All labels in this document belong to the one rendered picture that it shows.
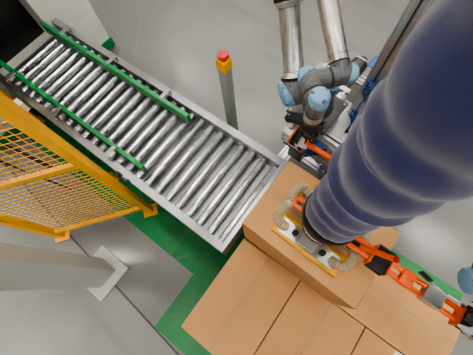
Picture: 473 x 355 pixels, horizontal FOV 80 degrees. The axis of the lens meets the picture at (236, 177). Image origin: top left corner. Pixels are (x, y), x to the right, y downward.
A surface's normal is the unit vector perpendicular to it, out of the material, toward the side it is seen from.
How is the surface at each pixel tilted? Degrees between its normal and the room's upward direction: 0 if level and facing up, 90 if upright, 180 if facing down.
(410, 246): 0
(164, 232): 0
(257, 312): 0
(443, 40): 79
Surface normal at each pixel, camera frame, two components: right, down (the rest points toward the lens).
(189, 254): -0.06, -0.35
